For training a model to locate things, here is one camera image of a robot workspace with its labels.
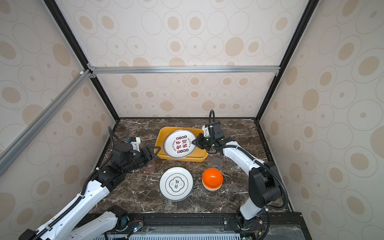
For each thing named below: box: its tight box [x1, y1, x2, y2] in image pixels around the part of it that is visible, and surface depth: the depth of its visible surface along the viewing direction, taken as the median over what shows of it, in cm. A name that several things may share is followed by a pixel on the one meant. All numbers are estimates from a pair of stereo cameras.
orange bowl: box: [202, 168, 224, 191], surface depth 82 cm
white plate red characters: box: [163, 129, 196, 159], surface depth 87 cm
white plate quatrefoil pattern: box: [159, 166, 194, 202], surface depth 86 cm
